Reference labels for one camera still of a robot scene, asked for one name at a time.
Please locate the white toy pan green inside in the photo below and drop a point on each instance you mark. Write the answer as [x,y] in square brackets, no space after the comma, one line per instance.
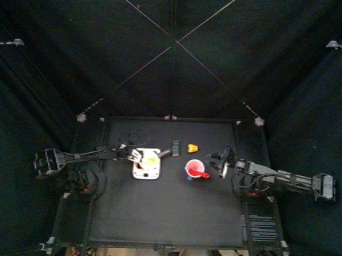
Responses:
[151,160]

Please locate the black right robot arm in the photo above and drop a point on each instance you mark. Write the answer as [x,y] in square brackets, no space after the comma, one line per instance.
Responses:
[288,180]

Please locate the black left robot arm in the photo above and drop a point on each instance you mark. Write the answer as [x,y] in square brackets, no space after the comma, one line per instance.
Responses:
[66,157]

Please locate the white toy stove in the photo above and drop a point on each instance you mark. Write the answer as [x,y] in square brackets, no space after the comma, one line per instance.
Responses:
[147,174]

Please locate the red toy cup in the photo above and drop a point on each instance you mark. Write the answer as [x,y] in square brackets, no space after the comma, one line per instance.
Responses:
[195,167]

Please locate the yellow toy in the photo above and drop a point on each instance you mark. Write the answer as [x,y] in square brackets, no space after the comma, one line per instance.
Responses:
[192,148]

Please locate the dark green toy block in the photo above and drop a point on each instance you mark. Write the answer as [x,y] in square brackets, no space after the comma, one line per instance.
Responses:
[175,147]

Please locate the white text label sticker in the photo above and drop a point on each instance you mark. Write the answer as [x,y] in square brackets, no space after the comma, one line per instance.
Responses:
[261,228]

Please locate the grey frame clamp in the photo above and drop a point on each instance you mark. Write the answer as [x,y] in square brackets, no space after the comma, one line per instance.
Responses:
[332,44]
[80,117]
[259,121]
[46,246]
[16,42]
[169,117]

